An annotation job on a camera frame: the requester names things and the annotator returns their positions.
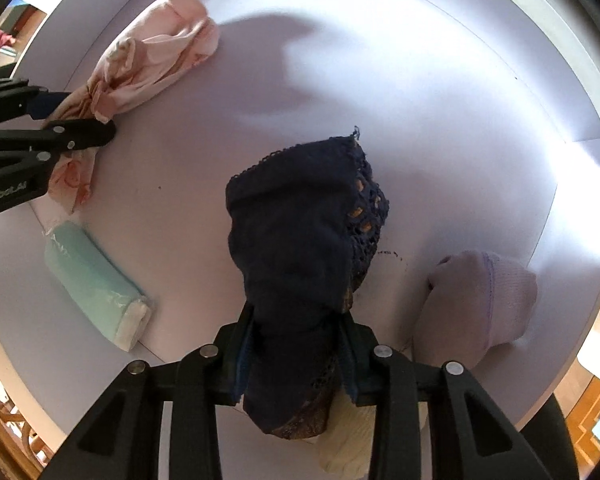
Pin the pink white knotted cloth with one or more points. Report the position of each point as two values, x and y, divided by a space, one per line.
155 60

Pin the pale lilac grey sock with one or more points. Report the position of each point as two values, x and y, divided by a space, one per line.
480 300

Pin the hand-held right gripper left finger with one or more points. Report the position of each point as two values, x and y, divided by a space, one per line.
242 360

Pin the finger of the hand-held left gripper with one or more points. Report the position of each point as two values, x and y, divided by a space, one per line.
45 104
87 134

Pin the carved wooden furniture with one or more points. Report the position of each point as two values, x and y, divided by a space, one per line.
10 440

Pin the navy lace underwear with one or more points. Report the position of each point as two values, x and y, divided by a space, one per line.
290 240

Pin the cream knit sock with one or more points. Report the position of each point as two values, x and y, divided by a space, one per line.
350 440

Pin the mint green packet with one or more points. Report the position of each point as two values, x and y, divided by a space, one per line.
90 280

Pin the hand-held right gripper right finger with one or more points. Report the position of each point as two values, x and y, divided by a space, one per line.
349 365

